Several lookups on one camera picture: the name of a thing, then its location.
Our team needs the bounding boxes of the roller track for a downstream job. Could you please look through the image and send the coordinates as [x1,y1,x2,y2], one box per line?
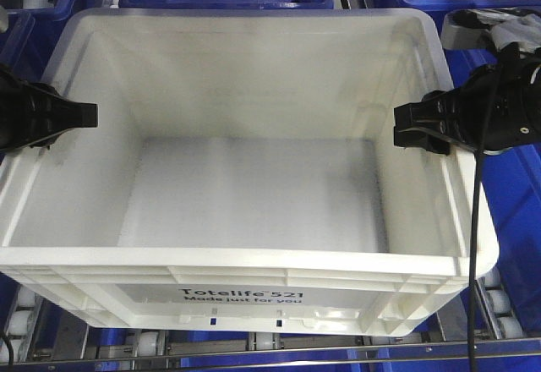
[4,286,42,363]
[476,267,526,340]

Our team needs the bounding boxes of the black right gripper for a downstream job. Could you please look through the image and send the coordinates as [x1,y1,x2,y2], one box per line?
[393,51,540,156]

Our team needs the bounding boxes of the blue bin left far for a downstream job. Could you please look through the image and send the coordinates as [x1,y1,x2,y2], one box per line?
[1,0,103,79]

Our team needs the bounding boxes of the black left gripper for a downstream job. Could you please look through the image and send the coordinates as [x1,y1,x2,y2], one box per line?
[1,65,98,150]

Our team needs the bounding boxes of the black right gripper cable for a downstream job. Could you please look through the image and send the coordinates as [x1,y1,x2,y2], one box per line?
[467,63,506,372]

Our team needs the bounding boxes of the left side roller track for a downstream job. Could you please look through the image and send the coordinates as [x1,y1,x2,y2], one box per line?
[4,286,42,363]

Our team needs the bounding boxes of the white plastic Totelife tote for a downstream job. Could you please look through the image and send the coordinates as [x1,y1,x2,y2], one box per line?
[1,8,475,336]

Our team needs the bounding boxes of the blue bin right near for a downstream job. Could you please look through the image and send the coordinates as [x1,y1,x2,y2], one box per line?
[443,46,541,339]

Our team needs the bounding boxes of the right side roller track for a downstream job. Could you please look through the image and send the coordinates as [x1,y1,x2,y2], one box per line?
[476,267,526,340]

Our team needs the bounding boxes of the metal shelf front rail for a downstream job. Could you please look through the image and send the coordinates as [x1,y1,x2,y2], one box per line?
[0,340,541,372]

